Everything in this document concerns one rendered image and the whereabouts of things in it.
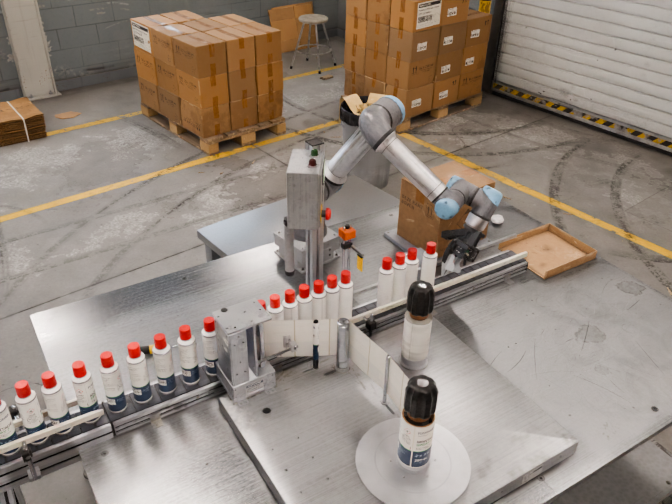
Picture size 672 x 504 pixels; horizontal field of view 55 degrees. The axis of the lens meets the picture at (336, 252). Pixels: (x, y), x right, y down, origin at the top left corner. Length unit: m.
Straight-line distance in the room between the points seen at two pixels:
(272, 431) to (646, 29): 5.10
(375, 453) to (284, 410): 0.30
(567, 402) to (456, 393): 0.36
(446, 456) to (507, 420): 0.24
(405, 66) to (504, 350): 3.91
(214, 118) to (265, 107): 0.51
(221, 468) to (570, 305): 1.41
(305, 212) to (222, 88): 3.64
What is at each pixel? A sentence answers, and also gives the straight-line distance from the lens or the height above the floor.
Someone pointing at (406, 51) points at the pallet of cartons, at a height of 0.73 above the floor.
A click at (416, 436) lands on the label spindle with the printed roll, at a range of 1.70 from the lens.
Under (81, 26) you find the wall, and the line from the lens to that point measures 7.38.
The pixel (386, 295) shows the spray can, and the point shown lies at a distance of 2.27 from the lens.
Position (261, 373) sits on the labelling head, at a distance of 1.98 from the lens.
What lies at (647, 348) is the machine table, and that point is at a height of 0.83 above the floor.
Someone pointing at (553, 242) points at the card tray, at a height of 0.83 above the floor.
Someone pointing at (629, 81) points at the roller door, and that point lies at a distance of 6.39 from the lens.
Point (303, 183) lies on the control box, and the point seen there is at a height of 1.44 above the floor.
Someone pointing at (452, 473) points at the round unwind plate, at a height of 0.89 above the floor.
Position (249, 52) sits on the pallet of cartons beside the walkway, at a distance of 5.59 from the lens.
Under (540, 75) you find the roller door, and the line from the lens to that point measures 6.86.
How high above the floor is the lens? 2.30
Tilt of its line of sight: 33 degrees down
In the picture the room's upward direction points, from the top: 1 degrees clockwise
